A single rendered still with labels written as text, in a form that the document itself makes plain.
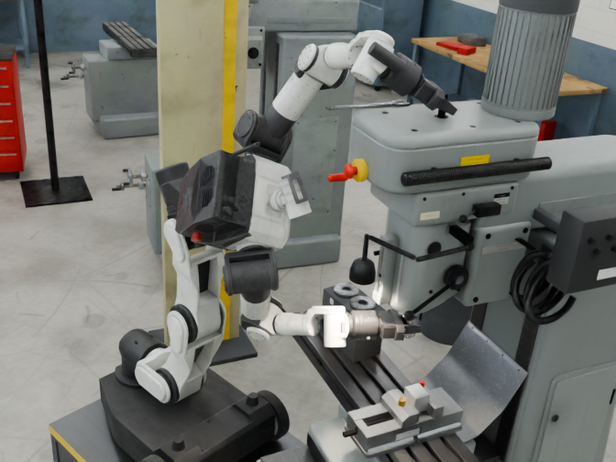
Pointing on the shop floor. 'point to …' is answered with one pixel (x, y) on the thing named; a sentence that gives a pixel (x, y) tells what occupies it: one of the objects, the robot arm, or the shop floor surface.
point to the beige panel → (201, 118)
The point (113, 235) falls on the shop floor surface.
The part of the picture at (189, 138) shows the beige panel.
